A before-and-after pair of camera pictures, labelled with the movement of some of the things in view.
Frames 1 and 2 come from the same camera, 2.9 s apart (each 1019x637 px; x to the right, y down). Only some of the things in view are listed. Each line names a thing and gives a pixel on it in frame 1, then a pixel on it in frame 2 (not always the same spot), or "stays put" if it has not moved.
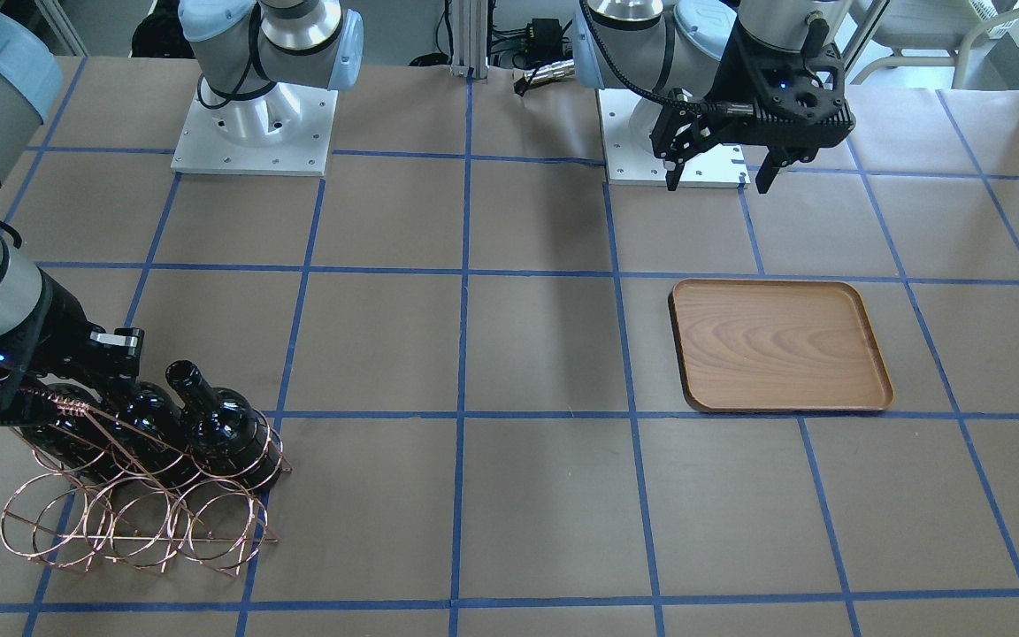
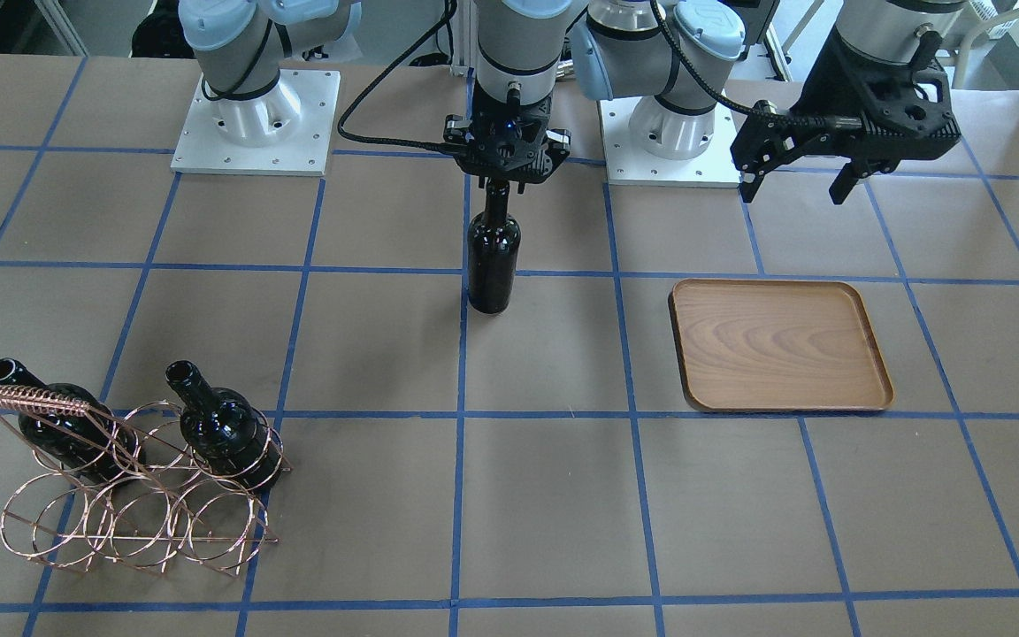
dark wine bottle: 80,433 stays put
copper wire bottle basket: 112,495 stays put
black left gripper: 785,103 to 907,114
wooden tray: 769,345 stays put
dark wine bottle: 153,424 to 493,247
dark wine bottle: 223,433 stays put
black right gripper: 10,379 to 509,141
